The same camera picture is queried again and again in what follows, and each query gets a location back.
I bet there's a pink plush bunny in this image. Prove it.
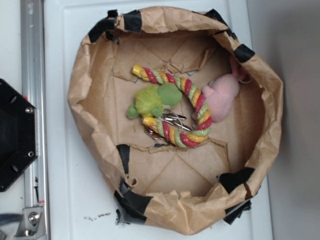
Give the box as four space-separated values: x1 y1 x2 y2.
193 56 250 123

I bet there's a silver key bunch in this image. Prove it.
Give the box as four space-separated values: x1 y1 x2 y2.
142 110 192 146

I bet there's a green plush toy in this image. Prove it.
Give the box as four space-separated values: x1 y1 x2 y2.
126 83 183 120

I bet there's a brown paper bag bin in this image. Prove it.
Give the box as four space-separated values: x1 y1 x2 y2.
67 6 284 235

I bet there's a multicolour braided rope toy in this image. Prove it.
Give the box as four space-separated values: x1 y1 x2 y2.
131 65 213 148

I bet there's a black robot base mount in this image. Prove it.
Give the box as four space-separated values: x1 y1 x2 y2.
0 79 37 192

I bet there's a metal corner bracket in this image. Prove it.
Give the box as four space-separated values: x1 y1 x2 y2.
14 206 46 240

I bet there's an aluminium extrusion rail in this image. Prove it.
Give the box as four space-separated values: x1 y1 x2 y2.
20 0 51 240

